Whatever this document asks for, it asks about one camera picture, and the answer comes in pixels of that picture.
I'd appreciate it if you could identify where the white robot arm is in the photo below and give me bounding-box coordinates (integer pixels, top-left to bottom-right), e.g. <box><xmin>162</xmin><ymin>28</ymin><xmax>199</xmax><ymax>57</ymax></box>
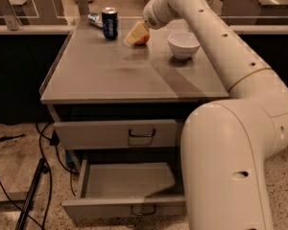
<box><xmin>140</xmin><ymin>0</ymin><xmax>288</xmax><ymax>230</ymax></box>

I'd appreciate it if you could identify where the crumpled blue chip bag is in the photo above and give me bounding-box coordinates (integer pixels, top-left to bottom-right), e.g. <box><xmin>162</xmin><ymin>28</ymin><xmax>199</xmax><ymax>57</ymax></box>
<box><xmin>87</xmin><ymin>12</ymin><xmax>103</xmax><ymax>28</ymax></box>

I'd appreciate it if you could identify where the clear acrylic barrier panel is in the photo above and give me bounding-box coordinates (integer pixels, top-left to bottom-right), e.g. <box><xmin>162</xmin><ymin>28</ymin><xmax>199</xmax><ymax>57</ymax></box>
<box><xmin>9</xmin><ymin>0</ymin><xmax>288</xmax><ymax>30</ymax></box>

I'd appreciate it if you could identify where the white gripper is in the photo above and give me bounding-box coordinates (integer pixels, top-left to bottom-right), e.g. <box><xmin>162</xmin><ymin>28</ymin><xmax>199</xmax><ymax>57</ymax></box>
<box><xmin>124</xmin><ymin>0</ymin><xmax>180</xmax><ymax>45</ymax></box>

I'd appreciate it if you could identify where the orange fruit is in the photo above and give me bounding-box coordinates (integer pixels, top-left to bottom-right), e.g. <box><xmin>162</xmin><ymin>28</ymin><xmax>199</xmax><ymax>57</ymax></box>
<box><xmin>134</xmin><ymin>34</ymin><xmax>150</xmax><ymax>46</ymax></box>

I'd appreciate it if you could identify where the white ceramic bowl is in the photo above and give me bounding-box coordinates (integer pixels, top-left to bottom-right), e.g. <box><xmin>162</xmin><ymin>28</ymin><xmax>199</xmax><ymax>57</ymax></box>
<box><xmin>168</xmin><ymin>32</ymin><xmax>201</xmax><ymax>59</ymax></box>

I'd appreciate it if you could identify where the black bar on floor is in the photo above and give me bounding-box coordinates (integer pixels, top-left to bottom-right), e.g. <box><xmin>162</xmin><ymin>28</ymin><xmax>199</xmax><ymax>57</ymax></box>
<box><xmin>15</xmin><ymin>158</ymin><xmax>45</xmax><ymax>230</ymax></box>

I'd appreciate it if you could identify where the grey drawer cabinet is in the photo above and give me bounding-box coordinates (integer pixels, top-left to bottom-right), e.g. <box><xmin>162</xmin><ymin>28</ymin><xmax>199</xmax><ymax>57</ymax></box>
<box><xmin>38</xmin><ymin>16</ymin><xmax>229</xmax><ymax>174</ymax></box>

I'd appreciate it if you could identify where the black cable on floor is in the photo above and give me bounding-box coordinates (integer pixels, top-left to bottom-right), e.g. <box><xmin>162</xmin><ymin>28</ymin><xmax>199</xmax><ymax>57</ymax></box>
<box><xmin>0</xmin><ymin>122</ymin><xmax>80</xmax><ymax>230</ymax></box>

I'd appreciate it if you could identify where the grey upper drawer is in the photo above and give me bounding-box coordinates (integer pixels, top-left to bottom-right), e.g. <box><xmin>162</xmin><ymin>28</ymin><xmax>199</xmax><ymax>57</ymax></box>
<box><xmin>54</xmin><ymin>119</ymin><xmax>183</xmax><ymax>150</ymax></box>

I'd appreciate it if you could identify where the grey open lower drawer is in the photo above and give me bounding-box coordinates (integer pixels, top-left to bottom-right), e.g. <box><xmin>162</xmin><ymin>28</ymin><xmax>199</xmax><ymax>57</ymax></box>
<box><xmin>61</xmin><ymin>156</ymin><xmax>186</xmax><ymax>219</ymax></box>

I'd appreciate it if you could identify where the blue pepsi can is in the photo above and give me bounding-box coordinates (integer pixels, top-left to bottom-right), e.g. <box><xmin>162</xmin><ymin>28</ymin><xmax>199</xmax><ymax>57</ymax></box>
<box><xmin>102</xmin><ymin>7</ymin><xmax>118</xmax><ymax>40</ymax></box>

